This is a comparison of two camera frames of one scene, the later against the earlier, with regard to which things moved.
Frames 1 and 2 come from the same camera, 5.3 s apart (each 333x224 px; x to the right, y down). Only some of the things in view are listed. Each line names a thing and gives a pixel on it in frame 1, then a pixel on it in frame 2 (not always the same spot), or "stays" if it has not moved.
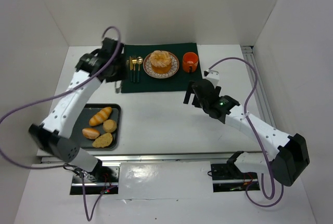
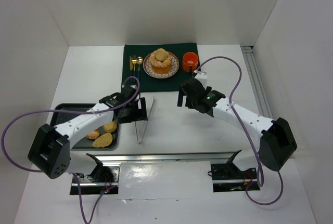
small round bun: (110, 126) to (161, 54)
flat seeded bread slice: (103, 140) stays
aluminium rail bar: (223, 157) stays
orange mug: (190, 62) stays
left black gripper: (117, 70) to (142, 108)
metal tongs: (118, 87) to (140, 141)
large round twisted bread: (161, 62) stays
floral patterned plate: (148, 68) stays
